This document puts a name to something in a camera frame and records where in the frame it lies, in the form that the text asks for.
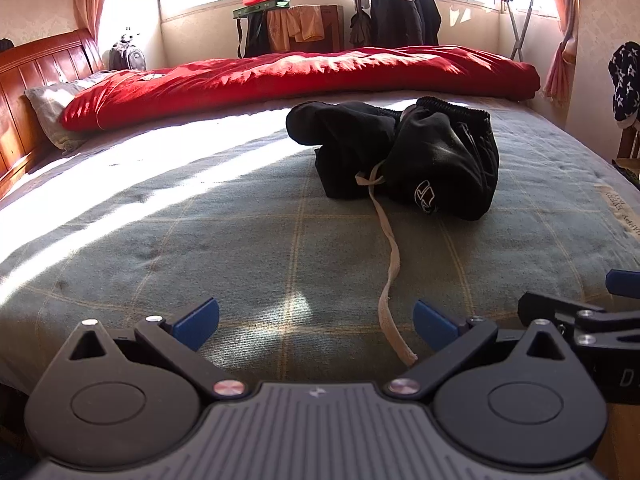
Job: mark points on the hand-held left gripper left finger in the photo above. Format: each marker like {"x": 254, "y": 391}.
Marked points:
{"x": 197, "y": 322}

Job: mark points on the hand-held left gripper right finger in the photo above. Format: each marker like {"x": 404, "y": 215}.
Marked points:
{"x": 432, "y": 325}

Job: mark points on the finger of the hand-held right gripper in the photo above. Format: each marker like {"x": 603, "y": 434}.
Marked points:
{"x": 625, "y": 284}
{"x": 550, "y": 307}

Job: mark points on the metal clothes rack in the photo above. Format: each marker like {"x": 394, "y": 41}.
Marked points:
{"x": 520, "y": 35}

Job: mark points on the grey plaid bed blanket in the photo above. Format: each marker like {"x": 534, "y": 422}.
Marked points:
{"x": 200, "y": 240}

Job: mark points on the wooden chair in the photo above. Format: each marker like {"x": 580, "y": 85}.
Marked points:
{"x": 629, "y": 142}

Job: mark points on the dark star-print cloth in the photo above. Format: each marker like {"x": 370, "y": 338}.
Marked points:
{"x": 625, "y": 85}

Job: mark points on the grey pillow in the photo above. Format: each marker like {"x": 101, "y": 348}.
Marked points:
{"x": 47, "y": 105}

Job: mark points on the red quilt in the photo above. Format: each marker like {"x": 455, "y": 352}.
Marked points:
{"x": 300, "y": 75}

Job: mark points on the grey backpack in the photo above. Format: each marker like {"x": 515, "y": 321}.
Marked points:
{"x": 127, "y": 57}

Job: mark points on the wooden bed headboard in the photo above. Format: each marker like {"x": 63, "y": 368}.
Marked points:
{"x": 45, "y": 65}

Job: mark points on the plain black jacket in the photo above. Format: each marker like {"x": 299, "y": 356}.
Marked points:
{"x": 430, "y": 15}

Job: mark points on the orange hanging cloth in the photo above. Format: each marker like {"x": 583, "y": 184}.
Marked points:
{"x": 300, "y": 27}

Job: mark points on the black jacket with badge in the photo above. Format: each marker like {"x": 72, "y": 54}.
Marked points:
{"x": 395, "y": 10}

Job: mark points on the green board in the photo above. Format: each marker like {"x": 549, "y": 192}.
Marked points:
{"x": 260, "y": 10}

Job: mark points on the small black cloth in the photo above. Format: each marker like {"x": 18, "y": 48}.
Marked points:
{"x": 6, "y": 45}

